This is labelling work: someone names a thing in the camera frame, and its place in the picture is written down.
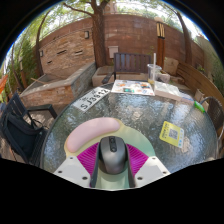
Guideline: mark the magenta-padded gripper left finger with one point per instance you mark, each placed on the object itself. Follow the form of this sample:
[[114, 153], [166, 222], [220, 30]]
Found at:
[[71, 170]]

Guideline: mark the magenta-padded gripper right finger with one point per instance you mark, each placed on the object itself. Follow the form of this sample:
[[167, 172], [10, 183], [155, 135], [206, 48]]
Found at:
[[151, 170]]

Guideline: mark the grey computer mouse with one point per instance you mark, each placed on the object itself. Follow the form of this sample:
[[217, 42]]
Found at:
[[112, 156]]

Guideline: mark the round green mouse pad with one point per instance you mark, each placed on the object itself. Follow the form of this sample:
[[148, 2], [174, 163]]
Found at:
[[90, 133]]

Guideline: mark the yellow card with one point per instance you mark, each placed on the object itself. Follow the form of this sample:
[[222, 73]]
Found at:
[[171, 134]]

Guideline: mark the black metal chair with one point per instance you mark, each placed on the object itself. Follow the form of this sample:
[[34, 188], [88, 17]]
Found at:
[[20, 133]]

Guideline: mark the white number plate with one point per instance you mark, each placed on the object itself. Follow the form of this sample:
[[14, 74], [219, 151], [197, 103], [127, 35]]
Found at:
[[91, 99]]

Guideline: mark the green marker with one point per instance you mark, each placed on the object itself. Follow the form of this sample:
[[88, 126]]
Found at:
[[200, 107]]

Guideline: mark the white flat box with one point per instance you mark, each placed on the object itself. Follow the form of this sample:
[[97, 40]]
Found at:
[[168, 90]]

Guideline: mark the dark wicker chair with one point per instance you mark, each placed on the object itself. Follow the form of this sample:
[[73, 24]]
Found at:
[[215, 116]]

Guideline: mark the stone planter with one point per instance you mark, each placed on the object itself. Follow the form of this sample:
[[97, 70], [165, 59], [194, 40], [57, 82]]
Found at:
[[56, 88]]

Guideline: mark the printed paper sheet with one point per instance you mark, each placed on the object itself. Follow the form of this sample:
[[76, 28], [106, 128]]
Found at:
[[133, 88]]

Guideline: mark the clear plastic cup with straw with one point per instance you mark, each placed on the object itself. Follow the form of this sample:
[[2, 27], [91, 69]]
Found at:
[[154, 73]]

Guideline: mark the curved wooden bench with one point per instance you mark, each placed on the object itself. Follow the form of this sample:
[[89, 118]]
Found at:
[[196, 80]]

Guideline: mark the cardboard box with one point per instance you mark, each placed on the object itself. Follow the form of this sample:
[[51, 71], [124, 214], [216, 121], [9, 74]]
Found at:
[[171, 66]]

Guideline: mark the dark wooden slatted chair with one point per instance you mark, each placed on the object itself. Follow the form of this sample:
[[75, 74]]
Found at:
[[131, 63]]

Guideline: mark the orange awning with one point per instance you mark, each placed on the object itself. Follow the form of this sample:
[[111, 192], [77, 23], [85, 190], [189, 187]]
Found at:
[[2, 83]]

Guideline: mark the thick tree trunk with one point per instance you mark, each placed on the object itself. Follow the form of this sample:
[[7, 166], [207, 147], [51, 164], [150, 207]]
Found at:
[[99, 40]]

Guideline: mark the thin leaning tree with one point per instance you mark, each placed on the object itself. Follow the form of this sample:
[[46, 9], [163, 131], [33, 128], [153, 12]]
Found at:
[[186, 40]]

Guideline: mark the black wall lamp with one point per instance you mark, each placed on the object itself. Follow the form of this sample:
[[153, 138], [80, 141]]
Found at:
[[41, 53], [86, 34]]

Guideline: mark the white wall box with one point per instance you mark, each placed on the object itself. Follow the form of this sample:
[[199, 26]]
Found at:
[[113, 51]]

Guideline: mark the wooden lamp post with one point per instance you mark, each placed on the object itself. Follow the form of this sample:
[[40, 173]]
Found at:
[[160, 43]]

